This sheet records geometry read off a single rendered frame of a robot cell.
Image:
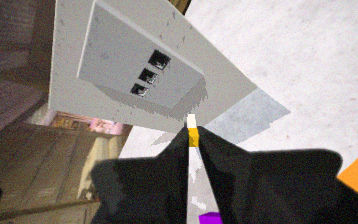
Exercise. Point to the orange square mat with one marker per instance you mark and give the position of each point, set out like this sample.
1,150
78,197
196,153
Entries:
350,175

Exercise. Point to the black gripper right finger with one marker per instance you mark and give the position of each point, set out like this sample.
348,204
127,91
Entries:
234,172

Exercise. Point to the purple block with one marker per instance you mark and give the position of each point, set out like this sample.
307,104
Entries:
210,218

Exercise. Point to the grey panel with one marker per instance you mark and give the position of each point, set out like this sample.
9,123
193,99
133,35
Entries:
139,62

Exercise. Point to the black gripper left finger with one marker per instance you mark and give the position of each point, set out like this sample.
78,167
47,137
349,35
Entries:
165,173

